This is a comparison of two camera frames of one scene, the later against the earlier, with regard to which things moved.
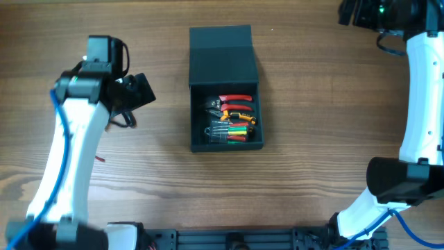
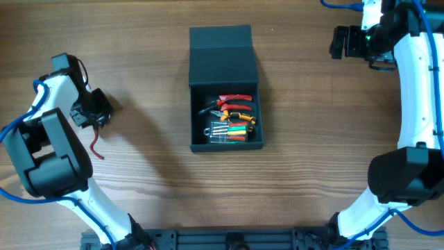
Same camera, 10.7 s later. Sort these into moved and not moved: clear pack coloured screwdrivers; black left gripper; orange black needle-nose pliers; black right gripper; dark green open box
Moved: black left gripper; black right gripper
Not moved: dark green open box; orange black needle-nose pliers; clear pack coloured screwdrivers
